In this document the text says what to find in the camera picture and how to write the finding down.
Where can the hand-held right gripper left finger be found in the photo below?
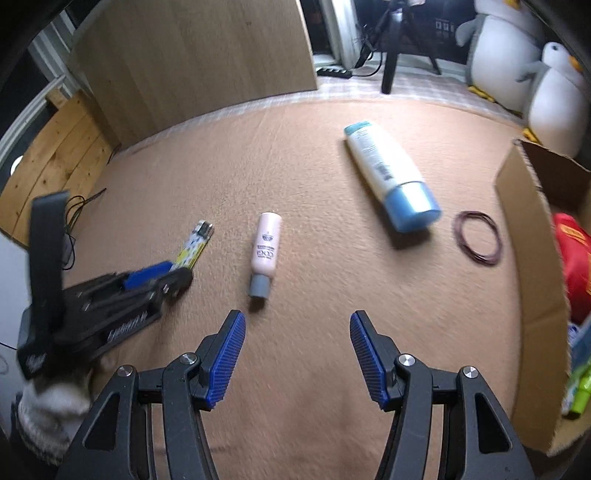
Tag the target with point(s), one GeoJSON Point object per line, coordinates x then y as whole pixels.
{"type": "Point", "coordinates": [224, 364]}

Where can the purple hair band loop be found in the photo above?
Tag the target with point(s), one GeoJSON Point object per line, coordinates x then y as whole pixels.
{"type": "Point", "coordinates": [458, 236]}

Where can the red pouch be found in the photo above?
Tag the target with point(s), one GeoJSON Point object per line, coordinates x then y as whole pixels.
{"type": "Point", "coordinates": [575, 258]}

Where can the pine wood panel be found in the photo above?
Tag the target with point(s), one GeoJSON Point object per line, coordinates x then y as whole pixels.
{"type": "Point", "coordinates": [51, 157]}

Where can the light wooden board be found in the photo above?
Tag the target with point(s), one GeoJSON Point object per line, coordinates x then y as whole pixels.
{"type": "Point", "coordinates": [194, 60]}

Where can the yellow white patterned strip box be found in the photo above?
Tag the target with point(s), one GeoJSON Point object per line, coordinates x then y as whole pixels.
{"type": "Point", "coordinates": [191, 247]}

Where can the black power strip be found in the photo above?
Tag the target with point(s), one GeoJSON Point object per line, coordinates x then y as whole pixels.
{"type": "Point", "coordinates": [334, 72]}

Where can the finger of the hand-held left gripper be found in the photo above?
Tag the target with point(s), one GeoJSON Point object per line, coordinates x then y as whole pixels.
{"type": "Point", "coordinates": [147, 275]}
{"type": "Point", "coordinates": [173, 286]}

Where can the black tripod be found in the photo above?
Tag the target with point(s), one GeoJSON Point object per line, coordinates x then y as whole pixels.
{"type": "Point", "coordinates": [390, 69]}

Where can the small pink bottle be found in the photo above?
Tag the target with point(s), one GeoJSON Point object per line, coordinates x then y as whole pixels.
{"type": "Point", "coordinates": [265, 244]}

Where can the cardboard box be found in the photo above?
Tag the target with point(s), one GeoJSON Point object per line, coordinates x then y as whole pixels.
{"type": "Point", "coordinates": [526, 221]}

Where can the green tube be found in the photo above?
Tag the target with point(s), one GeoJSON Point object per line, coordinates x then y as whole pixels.
{"type": "Point", "coordinates": [581, 392]}

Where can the white frame post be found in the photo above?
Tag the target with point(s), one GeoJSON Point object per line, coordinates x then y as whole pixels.
{"type": "Point", "coordinates": [334, 27]}

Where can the person's left forearm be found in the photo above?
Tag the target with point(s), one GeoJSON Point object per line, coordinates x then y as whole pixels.
{"type": "Point", "coordinates": [46, 415]}

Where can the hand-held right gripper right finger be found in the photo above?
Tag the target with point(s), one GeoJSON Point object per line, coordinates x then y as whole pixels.
{"type": "Point", "coordinates": [369, 362]}

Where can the large plush penguin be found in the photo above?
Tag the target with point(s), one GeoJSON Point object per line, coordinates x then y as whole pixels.
{"type": "Point", "coordinates": [498, 55]}

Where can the white window frame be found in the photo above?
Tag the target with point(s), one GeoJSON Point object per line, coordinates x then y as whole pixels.
{"type": "Point", "coordinates": [32, 108]}

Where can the large white blue bottle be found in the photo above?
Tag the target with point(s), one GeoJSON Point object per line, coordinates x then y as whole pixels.
{"type": "Point", "coordinates": [383, 161]}

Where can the checkered bed sheet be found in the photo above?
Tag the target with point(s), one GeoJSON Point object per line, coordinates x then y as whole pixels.
{"type": "Point", "coordinates": [415, 90]}

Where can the tan blanket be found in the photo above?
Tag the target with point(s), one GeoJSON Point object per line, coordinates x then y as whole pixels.
{"type": "Point", "coordinates": [323, 184]}

